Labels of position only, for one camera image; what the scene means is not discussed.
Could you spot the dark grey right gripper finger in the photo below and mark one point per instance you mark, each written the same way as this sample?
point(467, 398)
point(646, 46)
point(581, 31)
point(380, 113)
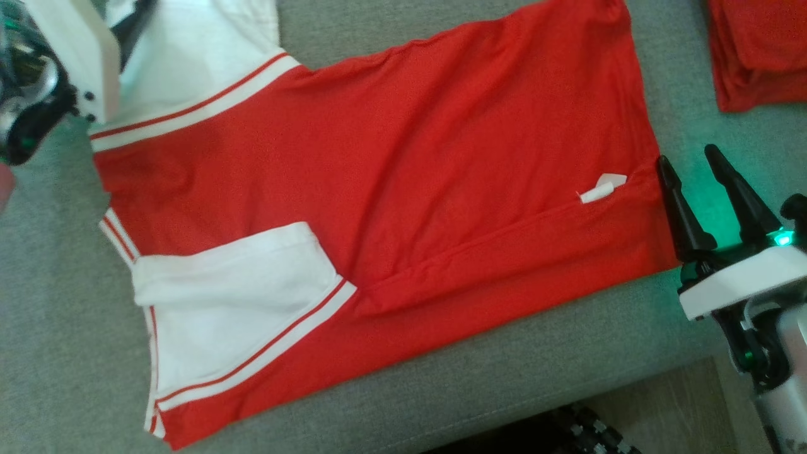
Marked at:
point(744, 195)
point(684, 214)

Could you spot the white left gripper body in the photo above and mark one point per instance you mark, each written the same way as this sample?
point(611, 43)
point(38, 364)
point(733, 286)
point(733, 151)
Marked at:
point(75, 50)

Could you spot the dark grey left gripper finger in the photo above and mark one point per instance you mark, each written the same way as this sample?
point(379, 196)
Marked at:
point(133, 28)

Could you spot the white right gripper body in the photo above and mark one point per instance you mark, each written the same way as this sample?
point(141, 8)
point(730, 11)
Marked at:
point(744, 280)

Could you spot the red white basketball jersey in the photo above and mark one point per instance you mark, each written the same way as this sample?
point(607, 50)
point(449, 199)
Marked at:
point(441, 157)

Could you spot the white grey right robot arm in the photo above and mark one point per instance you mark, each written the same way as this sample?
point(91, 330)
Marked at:
point(778, 372)

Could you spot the folded red garment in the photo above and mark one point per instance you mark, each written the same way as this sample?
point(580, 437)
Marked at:
point(763, 50)

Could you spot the grey fabric sofa seat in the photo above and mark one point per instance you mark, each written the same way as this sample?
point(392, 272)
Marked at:
point(63, 315)

